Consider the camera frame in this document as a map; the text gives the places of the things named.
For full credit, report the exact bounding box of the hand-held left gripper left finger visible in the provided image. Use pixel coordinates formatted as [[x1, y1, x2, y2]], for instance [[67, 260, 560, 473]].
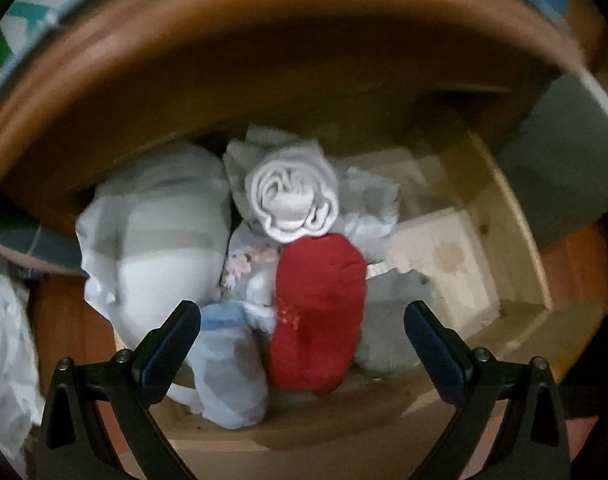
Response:
[[36, 300, 202, 480]]

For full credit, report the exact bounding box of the white cardboard box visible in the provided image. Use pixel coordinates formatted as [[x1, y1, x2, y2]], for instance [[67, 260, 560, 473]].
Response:
[[0, 0, 135, 71]]

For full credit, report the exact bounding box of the large white underwear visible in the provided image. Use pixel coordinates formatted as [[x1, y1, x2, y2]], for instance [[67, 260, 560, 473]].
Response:
[[75, 142, 233, 356]]

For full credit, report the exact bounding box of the red sock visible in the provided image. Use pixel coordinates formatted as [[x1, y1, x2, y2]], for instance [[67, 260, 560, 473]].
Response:
[[266, 232, 367, 395]]

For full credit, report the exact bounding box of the white sock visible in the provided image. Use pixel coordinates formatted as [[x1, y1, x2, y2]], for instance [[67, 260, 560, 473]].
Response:
[[223, 125, 341, 243]]

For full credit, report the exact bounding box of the white patterned bed sheet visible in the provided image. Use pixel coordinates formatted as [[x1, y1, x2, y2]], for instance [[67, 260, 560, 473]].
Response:
[[0, 270, 47, 476]]

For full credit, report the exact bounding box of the floral print underwear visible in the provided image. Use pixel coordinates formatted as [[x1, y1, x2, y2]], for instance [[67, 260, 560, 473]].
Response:
[[219, 225, 285, 311]]

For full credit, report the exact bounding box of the grey plastic box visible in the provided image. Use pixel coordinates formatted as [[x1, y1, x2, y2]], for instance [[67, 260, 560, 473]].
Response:
[[496, 75, 608, 248]]

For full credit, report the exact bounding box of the grey underwear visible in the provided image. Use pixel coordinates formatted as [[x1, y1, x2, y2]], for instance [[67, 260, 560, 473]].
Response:
[[354, 272, 435, 373]]

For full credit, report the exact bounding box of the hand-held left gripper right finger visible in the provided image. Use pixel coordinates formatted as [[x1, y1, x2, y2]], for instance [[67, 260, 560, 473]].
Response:
[[404, 300, 572, 480]]

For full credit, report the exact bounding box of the brown wooden nightstand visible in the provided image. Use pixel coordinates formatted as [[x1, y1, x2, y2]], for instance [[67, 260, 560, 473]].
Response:
[[0, 0, 608, 281]]

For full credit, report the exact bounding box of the light blue underwear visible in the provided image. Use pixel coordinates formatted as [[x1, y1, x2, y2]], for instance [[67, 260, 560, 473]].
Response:
[[166, 302, 277, 430]]

